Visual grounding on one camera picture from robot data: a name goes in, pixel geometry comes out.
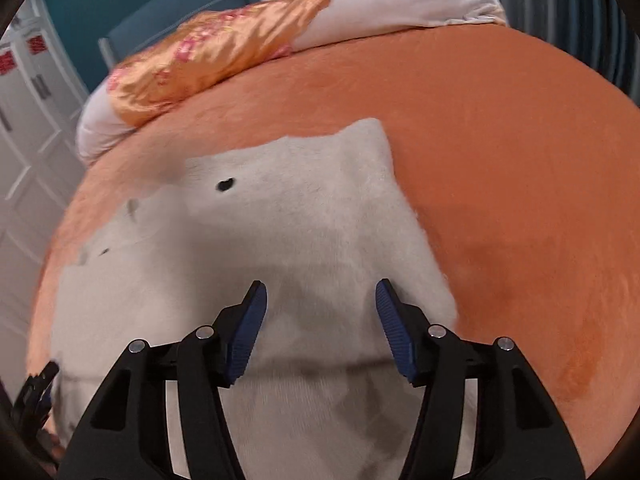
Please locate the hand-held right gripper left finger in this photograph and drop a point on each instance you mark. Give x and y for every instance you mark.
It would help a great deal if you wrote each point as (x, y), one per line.
(248, 321)

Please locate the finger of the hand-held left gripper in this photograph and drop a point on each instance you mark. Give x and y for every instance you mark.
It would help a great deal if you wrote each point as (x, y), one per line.
(37, 400)

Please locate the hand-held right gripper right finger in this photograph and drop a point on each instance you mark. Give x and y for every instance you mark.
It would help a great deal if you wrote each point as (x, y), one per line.
(395, 322)

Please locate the white fuzzy sweater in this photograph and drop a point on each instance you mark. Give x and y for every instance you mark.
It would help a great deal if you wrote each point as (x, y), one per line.
(280, 230)

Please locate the white wardrobe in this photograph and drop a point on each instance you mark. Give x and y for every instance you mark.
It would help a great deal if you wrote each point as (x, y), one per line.
(30, 160)

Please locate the orange floral satin pillow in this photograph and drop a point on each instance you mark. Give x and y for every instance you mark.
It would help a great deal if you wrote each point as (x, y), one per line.
(215, 45)

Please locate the red paper cutout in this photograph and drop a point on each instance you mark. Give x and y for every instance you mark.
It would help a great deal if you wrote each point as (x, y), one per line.
(36, 44)
(5, 63)

